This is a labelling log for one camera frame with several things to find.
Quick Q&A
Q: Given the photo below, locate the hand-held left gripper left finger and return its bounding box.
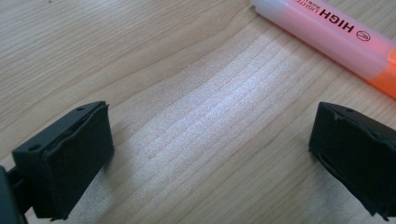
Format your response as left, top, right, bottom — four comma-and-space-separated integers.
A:
11, 100, 116, 221

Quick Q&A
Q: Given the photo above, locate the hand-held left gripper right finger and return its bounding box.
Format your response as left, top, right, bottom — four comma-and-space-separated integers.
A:
308, 101, 396, 222

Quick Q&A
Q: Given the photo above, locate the orange highlighter pen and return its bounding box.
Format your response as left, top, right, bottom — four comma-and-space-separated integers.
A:
250, 0, 396, 101

